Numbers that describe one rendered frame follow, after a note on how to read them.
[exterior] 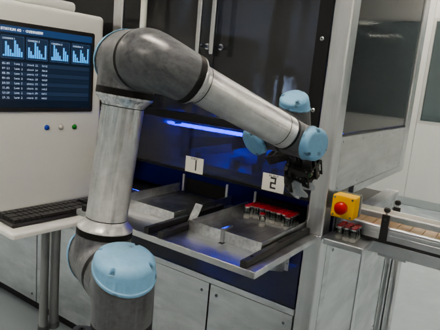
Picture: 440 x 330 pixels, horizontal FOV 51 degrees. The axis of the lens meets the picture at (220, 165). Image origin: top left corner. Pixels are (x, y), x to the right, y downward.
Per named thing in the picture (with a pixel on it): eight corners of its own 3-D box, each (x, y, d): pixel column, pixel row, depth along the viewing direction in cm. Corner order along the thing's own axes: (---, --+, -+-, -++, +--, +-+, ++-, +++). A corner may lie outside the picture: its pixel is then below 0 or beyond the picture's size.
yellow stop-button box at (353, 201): (338, 211, 151) (340, 190, 150) (359, 217, 147) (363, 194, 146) (329, 215, 145) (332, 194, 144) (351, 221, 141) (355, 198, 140)
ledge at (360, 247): (338, 233, 160) (338, 228, 160) (375, 243, 153) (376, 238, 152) (322, 243, 149) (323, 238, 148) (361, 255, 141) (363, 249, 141)
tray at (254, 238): (246, 210, 171) (247, 201, 170) (310, 228, 156) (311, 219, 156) (188, 230, 143) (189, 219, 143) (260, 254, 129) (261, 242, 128)
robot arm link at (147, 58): (156, 11, 74) (340, 128, 102) (130, 15, 83) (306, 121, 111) (128, 77, 74) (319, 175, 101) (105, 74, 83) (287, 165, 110)
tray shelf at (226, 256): (169, 192, 194) (169, 188, 194) (325, 236, 156) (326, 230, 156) (75, 213, 155) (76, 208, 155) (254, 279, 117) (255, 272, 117)
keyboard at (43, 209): (89, 200, 191) (90, 194, 191) (110, 209, 183) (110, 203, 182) (-8, 218, 160) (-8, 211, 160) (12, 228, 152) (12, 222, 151)
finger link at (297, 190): (306, 210, 134) (304, 187, 128) (289, 202, 138) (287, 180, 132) (311, 203, 136) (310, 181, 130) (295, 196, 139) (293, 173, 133)
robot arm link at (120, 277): (101, 342, 80) (104, 269, 77) (79, 307, 91) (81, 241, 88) (164, 327, 86) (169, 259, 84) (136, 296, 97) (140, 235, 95)
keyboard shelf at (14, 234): (81, 200, 199) (81, 194, 199) (123, 217, 182) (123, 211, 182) (-27, 219, 164) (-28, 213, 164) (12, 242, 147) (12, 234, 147)
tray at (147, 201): (179, 190, 191) (179, 182, 191) (230, 204, 177) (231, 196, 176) (117, 204, 163) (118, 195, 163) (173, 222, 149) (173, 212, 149)
